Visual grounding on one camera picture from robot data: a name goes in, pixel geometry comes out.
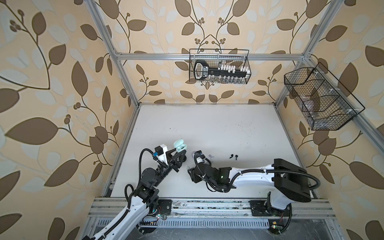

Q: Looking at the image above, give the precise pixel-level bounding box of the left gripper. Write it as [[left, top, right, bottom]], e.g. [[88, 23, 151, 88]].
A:
[[152, 146, 185, 190]]

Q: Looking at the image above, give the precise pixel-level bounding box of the mint green charging case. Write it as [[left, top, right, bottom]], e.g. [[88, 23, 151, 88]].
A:
[[174, 139, 187, 153]]

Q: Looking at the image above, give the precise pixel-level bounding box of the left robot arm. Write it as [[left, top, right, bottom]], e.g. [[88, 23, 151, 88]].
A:
[[83, 139, 187, 240]]

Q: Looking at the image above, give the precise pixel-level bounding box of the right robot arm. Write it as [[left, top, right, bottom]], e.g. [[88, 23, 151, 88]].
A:
[[188, 151, 321, 235]]

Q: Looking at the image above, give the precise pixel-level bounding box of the black tool in basket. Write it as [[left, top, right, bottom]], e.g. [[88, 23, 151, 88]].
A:
[[192, 60, 251, 80]]

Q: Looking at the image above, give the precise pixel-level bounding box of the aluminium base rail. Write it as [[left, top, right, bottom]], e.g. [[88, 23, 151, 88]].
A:
[[86, 197, 337, 230]]

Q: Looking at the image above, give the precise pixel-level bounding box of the back wire basket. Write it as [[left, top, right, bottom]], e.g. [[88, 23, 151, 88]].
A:
[[189, 48, 252, 85]]

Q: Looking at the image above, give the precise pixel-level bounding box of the wire basket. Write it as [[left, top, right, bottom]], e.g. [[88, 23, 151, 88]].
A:
[[189, 48, 252, 85], [284, 62, 366, 131]]

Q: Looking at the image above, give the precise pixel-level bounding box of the right wire basket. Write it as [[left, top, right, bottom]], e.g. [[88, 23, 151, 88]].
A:
[[284, 62, 366, 131]]

